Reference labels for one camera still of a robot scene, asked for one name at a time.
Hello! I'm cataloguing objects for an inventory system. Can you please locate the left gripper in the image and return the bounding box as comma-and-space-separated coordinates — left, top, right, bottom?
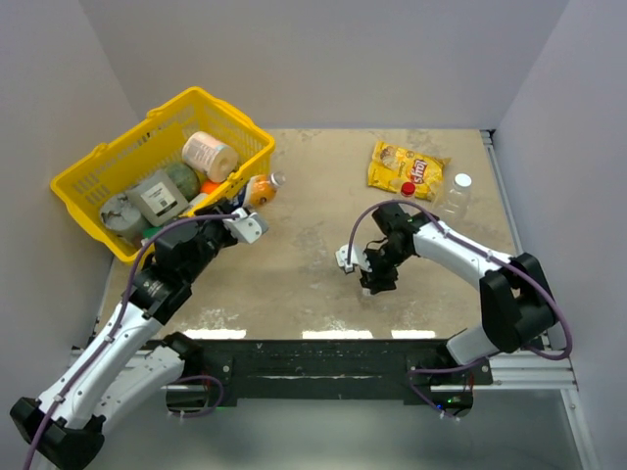
183, 197, 240, 283

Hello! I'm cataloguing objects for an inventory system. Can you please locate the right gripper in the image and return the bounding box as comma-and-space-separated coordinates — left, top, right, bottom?
356, 242, 411, 296

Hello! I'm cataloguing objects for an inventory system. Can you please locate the orange juice bottle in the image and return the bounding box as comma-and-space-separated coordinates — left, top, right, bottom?
231, 171, 286, 209

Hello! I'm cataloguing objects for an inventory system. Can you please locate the red label water bottle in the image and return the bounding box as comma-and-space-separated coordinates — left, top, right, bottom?
398, 181, 416, 201

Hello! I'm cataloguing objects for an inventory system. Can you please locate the wide clear plastic bottle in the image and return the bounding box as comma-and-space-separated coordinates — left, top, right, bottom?
432, 174, 472, 226

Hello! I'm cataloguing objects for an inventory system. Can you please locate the red bottle cap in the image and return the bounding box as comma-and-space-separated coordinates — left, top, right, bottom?
400, 182, 415, 198

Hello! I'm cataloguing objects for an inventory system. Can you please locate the large white bottle cap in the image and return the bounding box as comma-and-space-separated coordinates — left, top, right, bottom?
454, 173, 472, 188

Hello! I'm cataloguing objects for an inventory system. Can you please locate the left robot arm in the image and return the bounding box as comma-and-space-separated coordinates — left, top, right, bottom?
10, 200, 267, 469

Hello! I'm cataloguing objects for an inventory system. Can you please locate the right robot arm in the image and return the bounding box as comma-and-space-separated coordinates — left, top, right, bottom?
337, 201, 559, 385

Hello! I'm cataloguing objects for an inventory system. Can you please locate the orange item in basket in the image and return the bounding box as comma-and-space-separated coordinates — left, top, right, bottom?
200, 180, 220, 194

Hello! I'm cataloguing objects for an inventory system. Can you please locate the green melon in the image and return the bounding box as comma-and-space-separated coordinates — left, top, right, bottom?
165, 162, 201, 201

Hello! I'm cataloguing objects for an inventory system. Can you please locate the grey box with label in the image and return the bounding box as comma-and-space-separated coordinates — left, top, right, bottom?
125, 169, 188, 226

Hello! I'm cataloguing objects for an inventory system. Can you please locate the pink toilet paper roll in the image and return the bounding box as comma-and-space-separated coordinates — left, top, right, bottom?
181, 131, 239, 183

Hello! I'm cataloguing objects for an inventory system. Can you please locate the grey crumpled pouch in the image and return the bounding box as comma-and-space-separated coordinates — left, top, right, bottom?
99, 193, 149, 246

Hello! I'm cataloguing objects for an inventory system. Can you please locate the yellow plastic shopping basket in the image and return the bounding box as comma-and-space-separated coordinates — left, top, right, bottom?
50, 86, 275, 265

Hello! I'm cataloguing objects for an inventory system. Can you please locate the yellow chips bag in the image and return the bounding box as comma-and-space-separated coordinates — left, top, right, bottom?
366, 141, 451, 201

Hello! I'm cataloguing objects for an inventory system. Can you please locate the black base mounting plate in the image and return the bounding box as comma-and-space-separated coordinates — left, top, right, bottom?
85, 332, 496, 408

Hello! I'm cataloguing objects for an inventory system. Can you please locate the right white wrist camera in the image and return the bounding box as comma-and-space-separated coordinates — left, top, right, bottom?
335, 245, 371, 274

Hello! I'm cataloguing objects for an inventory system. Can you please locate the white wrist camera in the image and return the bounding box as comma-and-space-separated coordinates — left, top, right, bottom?
335, 245, 371, 274
223, 208, 268, 245

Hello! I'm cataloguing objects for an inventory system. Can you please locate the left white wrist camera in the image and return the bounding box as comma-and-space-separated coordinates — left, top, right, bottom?
223, 208, 268, 245

